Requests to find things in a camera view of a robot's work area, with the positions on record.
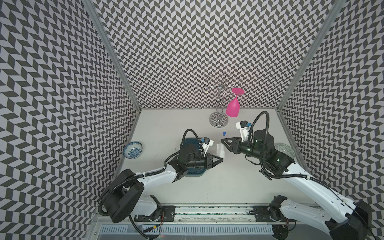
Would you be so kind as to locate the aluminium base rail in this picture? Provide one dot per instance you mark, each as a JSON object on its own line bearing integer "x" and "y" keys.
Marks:
{"x": 214, "y": 221}

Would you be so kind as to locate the blue patterned small bowl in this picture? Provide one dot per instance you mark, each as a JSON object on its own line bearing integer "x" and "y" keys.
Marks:
{"x": 133, "y": 150}

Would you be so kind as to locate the teal rectangular plastic tray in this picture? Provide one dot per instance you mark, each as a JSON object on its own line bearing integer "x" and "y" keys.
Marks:
{"x": 191, "y": 146}

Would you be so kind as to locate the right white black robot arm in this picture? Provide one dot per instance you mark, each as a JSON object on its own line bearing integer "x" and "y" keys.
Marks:
{"x": 338, "y": 216}

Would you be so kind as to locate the chrome wire glass rack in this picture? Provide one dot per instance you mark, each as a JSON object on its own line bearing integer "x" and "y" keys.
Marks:
{"x": 219, "y": 87}

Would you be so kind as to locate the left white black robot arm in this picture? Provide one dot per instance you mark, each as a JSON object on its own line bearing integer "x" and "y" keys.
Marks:
{"x": 128, "y": 195}

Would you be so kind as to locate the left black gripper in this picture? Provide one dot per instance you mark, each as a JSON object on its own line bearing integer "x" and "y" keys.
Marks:
{"x": 209, "y": 163}

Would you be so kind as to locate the white gauze cloth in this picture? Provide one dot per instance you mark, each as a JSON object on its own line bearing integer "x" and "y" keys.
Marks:
{"x": 220, "y": 152}

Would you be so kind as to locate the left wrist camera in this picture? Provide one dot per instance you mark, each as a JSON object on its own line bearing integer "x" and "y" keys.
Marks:
{"x": 206, "y": 143}

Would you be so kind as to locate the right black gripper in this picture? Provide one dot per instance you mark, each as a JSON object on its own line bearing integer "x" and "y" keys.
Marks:
{"x": 235, "y": 144}

